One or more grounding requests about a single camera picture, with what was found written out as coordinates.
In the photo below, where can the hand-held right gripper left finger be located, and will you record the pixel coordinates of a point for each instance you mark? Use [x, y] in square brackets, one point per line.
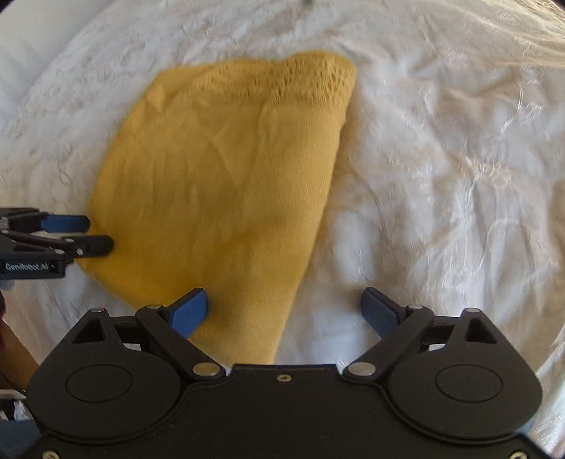
[190, 313]

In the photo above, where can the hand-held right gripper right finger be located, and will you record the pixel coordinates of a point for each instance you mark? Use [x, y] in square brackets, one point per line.
[378, 311]

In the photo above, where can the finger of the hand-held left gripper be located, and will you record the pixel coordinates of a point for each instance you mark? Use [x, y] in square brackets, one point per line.
[90, 247]
[66, 222]

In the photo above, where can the yellow knit garment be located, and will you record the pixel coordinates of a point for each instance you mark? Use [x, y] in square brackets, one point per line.
[220, 176]

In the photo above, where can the white floral embroidered bedspread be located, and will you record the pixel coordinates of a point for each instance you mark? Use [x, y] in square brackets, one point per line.
[441, 176]

